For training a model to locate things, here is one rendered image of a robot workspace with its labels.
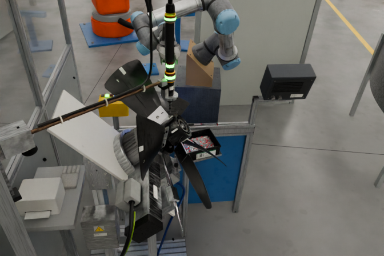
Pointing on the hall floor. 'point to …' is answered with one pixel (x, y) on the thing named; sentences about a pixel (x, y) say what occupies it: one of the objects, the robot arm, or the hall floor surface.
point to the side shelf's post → (69, 242)
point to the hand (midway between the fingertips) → (170, 56)
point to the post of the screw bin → (184, 204)
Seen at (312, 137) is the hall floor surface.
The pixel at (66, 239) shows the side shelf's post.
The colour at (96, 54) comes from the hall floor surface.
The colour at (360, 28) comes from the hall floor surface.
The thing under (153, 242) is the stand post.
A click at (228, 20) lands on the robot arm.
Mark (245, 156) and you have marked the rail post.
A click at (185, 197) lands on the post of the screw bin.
